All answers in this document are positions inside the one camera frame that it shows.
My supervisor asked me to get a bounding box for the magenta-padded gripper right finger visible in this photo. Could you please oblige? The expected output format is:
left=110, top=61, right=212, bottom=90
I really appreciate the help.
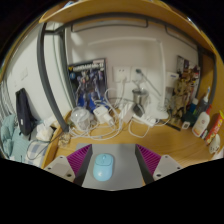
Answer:
left=134, top=143, right=184, bottom=185

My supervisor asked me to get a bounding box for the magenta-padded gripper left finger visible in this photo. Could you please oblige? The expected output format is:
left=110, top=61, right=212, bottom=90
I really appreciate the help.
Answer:
left=43, top=143, right=94, bottom=187

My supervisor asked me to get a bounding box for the light blue computer mouse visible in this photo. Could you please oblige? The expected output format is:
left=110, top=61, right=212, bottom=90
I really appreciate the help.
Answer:
left=92, top=152, right=115, bottom=182

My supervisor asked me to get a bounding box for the grey mouse pad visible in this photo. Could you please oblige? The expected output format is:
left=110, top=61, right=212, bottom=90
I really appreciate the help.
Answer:
left=74, top=143, right=148, bottom=191

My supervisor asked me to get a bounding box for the crumpled clear wrapper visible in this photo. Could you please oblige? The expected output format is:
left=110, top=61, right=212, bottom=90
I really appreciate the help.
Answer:
left=58, top=132, right=72, bottom=148

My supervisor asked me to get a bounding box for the white power strip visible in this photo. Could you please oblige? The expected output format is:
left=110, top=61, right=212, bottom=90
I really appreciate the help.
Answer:
left=131, top=113, right=158, bottom=128

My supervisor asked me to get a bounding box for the clear plastic jar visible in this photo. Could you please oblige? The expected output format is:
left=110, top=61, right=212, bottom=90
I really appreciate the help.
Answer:
left=69, top=106, right=92, bottom=132

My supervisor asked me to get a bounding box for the crumpled white tissue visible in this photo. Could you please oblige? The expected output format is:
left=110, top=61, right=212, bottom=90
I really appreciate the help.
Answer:
left=35, top=122, right=54, bottom=142

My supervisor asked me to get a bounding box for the white charger block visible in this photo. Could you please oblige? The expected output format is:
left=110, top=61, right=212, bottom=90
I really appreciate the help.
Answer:
left=93, top=105, right=108, bottom=125

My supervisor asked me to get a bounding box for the black power adapter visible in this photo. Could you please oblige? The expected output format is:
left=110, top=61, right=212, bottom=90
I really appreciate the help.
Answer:
left=133, top=103, right=145, bottom=118

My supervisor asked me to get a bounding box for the white power adapter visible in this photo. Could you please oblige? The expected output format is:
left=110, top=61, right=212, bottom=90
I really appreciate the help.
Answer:
left=121, top=102, right=136, bottom=123

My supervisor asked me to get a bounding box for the white red-capped lotion pump bottle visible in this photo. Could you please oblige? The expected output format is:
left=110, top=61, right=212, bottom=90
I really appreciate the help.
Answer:
left=191, top=104, right=213, bottom=138

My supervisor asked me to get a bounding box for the brown tree creature figurine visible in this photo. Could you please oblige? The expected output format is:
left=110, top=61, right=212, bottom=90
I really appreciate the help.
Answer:
left=168, top=66, right=198, bottom=121

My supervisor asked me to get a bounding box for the clear blue spray bottle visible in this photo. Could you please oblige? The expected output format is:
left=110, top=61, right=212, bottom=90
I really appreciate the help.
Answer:
left=196, top=85, right=212, bottom=118

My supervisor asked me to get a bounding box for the robot model kit box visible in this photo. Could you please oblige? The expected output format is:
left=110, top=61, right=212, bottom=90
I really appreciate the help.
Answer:
left=67, top=58, right=108, bottom=109

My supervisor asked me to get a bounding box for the printed figurine packaging box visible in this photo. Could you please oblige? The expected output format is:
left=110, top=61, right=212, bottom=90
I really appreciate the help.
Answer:
left=175, top=54, right=201, bottom=81

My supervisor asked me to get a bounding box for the wooden shelf unit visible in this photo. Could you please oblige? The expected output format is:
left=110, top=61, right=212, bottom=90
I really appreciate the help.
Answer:
left=39, top=0, right=214, bottom=51

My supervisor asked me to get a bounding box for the tangled white cable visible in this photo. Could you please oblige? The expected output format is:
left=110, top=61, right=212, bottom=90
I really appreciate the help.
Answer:
left=68, top=79, right=168, bottom=141

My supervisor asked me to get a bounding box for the grey metal frame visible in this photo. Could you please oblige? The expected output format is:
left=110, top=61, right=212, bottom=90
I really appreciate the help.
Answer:
left=36, top=13, right=218, bottom=133

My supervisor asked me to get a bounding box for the white wall socket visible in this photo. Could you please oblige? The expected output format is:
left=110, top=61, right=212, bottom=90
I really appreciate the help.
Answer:
left=131, top=66, right=148, bottom=83
left=112, top=65, right=132, bottom=83

